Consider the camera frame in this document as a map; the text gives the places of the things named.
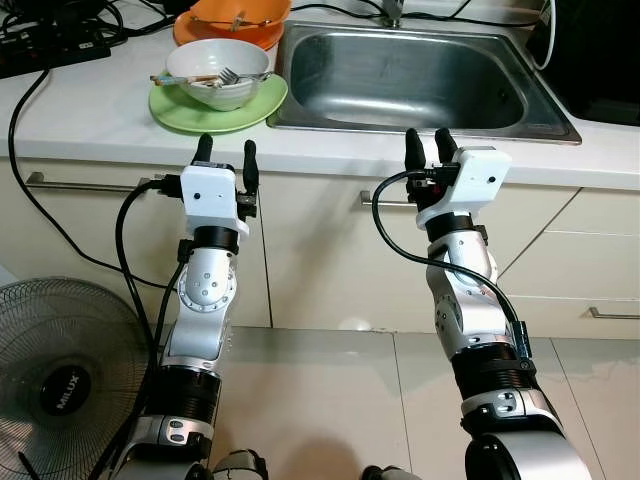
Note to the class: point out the light green plate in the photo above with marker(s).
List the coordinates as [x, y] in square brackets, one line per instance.
[250, 115]

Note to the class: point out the white ceramic bowl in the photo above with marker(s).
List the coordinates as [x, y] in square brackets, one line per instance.
[220, 97]

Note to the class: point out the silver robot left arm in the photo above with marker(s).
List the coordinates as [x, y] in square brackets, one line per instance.
[205, 290]

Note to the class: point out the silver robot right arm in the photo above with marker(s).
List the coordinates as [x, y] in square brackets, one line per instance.
[465, 300]

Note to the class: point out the stainless steel sink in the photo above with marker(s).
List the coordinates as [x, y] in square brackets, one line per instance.
[400, 80]

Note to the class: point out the cream cabinet door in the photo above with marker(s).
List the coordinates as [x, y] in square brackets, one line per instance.
[100, 225]
[320, 260]

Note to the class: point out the orange plate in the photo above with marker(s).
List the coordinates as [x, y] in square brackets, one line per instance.
[195, 42]

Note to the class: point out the silver metal spoon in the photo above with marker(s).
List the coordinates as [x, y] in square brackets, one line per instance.
[237, 18]

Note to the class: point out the silver sink faucet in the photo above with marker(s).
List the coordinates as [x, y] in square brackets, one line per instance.
[391, 15]

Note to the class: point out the orange bowl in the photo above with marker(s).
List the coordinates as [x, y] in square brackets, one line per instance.
[270, 10]

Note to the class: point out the black countertop appliance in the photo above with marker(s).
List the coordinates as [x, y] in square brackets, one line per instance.
[600, 60]

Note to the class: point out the black power strip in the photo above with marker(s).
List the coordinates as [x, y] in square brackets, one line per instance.
[55, 50]

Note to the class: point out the grey robot left leg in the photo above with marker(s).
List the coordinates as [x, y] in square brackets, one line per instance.
[240, 468]

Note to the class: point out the grey robot leg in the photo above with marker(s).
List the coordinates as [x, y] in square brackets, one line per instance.
[240, 468]
[385, 474]

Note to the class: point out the grey floor fan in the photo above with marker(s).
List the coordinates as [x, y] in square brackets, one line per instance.
[60, 400]

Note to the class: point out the grey robot right leg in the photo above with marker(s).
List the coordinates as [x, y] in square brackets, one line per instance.
[385, 474]

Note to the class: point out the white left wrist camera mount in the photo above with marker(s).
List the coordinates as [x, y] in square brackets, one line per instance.
[210, 195]

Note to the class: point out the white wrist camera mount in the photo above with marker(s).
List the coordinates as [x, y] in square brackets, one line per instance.
[210, 195]
[475, 180]

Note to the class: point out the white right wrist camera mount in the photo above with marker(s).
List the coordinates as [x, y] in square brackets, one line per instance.
[475, 180]

